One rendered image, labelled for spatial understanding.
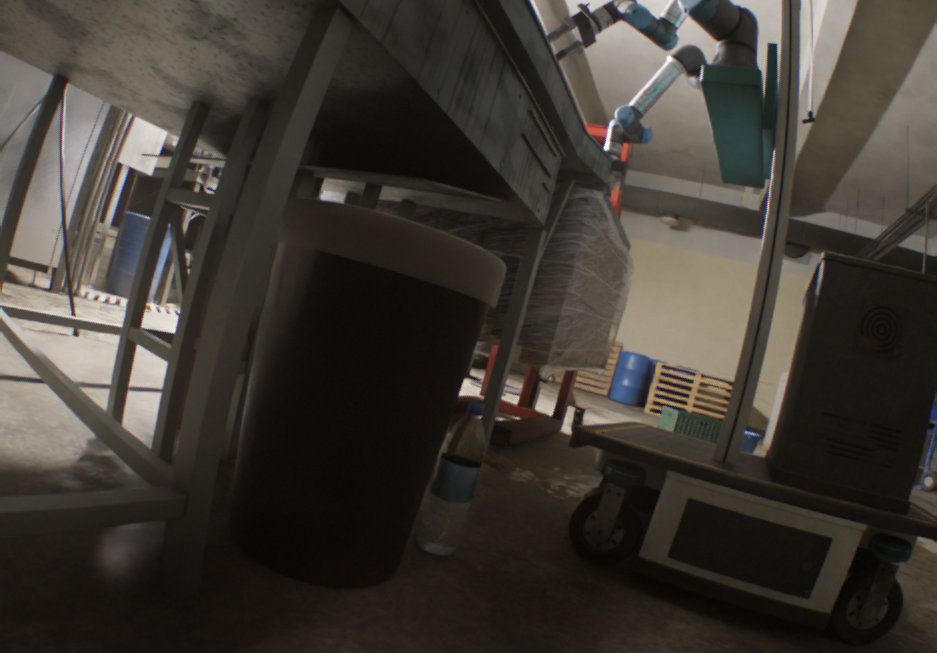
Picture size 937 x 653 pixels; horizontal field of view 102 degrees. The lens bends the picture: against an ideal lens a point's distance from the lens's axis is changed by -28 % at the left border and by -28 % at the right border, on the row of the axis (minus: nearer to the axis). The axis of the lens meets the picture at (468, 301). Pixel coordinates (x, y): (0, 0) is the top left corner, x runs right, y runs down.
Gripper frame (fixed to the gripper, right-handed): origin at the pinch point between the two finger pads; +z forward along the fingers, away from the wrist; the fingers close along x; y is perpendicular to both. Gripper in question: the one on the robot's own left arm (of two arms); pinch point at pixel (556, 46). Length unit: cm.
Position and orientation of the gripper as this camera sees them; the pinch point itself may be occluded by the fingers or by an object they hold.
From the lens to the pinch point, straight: 179.1
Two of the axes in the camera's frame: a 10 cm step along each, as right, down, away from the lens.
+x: 3.8, 1.6, 9.1
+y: 4.4, 8.4, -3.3
